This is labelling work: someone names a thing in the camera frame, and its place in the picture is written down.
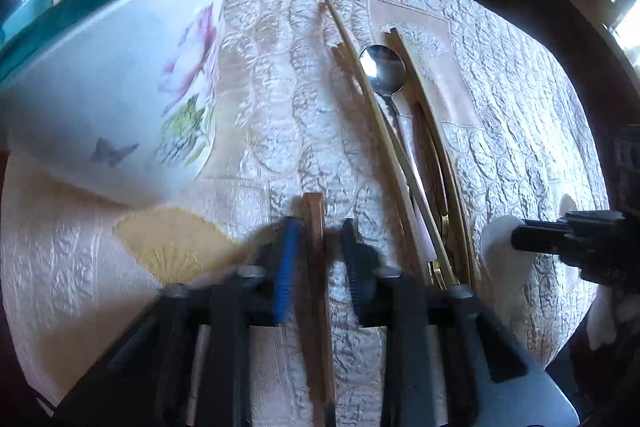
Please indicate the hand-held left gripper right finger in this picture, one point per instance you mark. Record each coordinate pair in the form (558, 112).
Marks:
(352, 272)

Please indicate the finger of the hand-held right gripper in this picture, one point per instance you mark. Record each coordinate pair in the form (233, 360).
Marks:
(545, 234)

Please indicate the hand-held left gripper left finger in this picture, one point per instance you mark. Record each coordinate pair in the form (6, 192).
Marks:
(287, 267)

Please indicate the brown wooden chopstick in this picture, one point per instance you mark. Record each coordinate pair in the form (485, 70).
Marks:
(315, 232)

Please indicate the white napkin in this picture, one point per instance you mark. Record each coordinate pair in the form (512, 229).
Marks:
(502, 257)

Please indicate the white floral pot teal rim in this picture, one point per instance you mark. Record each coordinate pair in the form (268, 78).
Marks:
(125, 82)

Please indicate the person's right hand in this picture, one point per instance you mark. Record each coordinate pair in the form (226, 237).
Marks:
(607, 317)

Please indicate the gold metal utensil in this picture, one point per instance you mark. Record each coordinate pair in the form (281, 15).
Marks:
(445, 252)

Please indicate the quilted cream tablecloth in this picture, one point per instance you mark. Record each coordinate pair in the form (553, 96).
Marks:
(300, 107)

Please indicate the golden brown chopstick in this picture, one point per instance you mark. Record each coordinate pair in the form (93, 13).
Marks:
(430, 107)

